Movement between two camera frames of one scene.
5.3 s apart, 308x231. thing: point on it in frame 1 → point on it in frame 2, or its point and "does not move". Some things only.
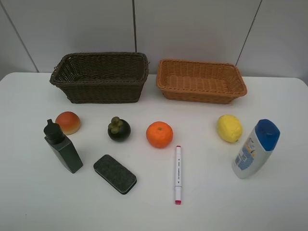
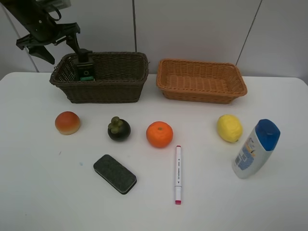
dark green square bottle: (63, 147) → (84, 72)
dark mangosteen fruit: (119, 130) does not move
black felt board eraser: (114, 173) does not move
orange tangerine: (159, 134) does not move
